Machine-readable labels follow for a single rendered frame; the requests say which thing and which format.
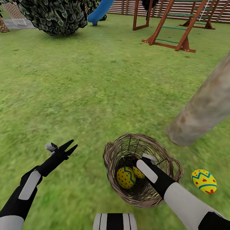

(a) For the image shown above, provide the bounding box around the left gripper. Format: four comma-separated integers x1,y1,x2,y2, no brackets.
45,140,78,170

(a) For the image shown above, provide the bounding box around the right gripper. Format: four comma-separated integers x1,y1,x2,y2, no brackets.
131,158,138,167

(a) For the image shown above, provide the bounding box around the easter egg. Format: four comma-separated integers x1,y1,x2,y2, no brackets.
117,165,137,191
132,0,227,180
191,169,217,194

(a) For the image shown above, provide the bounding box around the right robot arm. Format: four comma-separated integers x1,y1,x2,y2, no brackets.
131,153,230,230

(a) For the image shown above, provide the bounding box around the wicker basket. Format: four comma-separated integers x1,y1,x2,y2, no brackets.
103,133,184,209

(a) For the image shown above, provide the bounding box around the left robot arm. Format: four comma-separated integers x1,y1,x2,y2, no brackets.
0,140,78,230

